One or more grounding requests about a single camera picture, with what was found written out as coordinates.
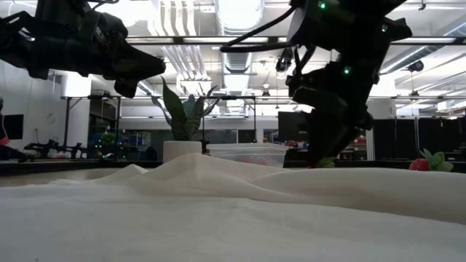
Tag black computer monitor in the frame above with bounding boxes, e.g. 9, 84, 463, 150
277, 111, 310, 143

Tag black partition panels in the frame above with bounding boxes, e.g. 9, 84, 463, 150
373, 118, 466, 161

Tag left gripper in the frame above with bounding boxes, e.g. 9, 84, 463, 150
28, 0, 167, 100

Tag black ceiling spot lamp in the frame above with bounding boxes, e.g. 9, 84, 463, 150
406, 60, 425, 73

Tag clear plastic tupperware container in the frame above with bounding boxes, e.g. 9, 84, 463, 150
206, 143, 289, 168

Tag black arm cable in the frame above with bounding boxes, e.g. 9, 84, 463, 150
219, 5, 298, 54

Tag black wall screen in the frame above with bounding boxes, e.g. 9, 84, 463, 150
1, 114, 25, 140

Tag shelf with red bins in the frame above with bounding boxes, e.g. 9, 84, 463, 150
355, 136, 368, 161

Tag black hanging camera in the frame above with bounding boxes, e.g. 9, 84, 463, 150
275, 47, 295, 74

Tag long ceiling light strip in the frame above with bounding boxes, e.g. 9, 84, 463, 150
125, 35, 466, 45

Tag silver ventilation duct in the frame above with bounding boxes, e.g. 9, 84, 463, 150
214, 0, 266, 36

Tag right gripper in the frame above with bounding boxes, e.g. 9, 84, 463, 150
286, 60, 380, 168

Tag black table frame rail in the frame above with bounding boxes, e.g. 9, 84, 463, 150
0, 159, 466, 178

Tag white cloth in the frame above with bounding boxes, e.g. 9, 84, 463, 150
0, 152, 466, 262

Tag green snake plant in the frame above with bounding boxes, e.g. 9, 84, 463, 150
151, 76, 219, 142

